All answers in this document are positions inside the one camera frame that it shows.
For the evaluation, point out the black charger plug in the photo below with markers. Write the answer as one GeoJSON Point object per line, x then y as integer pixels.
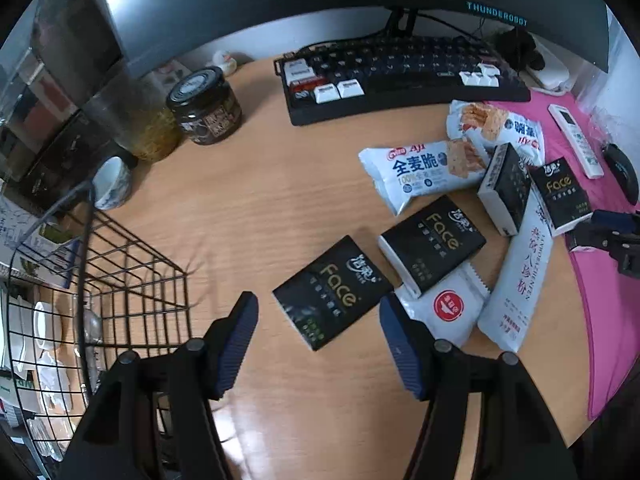
{"type": "Point", "coordinates": [517, 45]}

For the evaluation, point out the dark glass jar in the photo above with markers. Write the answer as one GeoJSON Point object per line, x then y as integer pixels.
{"type": "Point", "coordinates": [202, 105]}

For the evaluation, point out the clear storage shelf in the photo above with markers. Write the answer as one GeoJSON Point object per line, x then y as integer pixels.
{"type": "Point", "coordinates": [55, 60]}

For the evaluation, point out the clear plastic bag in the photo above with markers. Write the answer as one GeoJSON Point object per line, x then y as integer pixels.
{"type": "Point", "coordinates": [602, 117]}

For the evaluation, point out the pink desk mat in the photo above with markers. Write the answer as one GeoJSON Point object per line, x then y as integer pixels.
{"type": "Point", "coordinates": [610, 320]}

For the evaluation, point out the small white duck figure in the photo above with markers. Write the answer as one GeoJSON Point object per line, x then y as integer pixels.
{"type": "Point", "coordinates": [224, 62]}

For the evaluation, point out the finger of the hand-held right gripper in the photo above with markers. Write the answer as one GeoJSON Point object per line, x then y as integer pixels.
{"type": "Point", "coordinates": [607, 220]}
{"type": "Point", "coordinates": [585, 237]}

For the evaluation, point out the single black tissue packet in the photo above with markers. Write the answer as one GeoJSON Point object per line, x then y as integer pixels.
{"type": "Point", "coordinates": [330, 290]}

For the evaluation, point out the white blue cracker packet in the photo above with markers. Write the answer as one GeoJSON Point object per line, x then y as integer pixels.
{"type": "Point", "coordinates": [520, 132]}
{"type": "Point", "coordinates": [415, 170]}

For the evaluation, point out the black curved monitor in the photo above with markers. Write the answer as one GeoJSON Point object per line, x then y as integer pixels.
{"type": "Point", "coordinates": [300, 0]}

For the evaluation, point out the black and white keyboard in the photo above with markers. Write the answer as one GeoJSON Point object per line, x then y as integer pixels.
{"type": "Point", "coordinates": [400, 67]}

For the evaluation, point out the small white cup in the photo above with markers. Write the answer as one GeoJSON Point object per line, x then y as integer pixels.
{"type": "Point", "coordinates": [112, 185]}

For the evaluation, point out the long white sachet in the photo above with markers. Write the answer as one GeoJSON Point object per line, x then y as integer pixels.
{"type": "Point", "coordinates": [517, 280]}

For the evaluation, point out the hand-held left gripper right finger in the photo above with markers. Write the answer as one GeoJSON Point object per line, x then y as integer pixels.
{"type": "Point", "coordinates": [402, 350]}

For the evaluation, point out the white printed box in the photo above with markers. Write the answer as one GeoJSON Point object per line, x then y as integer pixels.
{"type": "Point", "coordinates": [17, 220]}

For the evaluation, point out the white packet with red circle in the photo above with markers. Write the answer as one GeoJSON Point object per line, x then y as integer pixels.
{"type": "Point", "coordinates": [445, 310]}

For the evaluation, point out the white remote control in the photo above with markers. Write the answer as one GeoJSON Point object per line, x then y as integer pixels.
{"type": "Point", "coordinates": [575, 137]}

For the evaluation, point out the black computer mouse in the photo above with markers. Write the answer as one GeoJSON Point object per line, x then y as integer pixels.
{"type": "Point", "coordinates": [622, 172]}

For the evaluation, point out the wooden desktop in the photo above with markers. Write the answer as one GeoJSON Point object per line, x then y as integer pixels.
{"type": "Point", "coordinates": [240, 200]}

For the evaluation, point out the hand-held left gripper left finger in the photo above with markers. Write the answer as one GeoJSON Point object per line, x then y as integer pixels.
{"type": "Point", "coordinates": [235, 345]}

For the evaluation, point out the clear glass container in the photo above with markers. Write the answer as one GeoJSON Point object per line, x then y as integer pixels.
{"type": "Point", "coordinates": [145, 130]}

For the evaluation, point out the white power strip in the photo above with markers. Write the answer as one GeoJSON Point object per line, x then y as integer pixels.
{"type": "Point", "coordinates": [550, 77]}

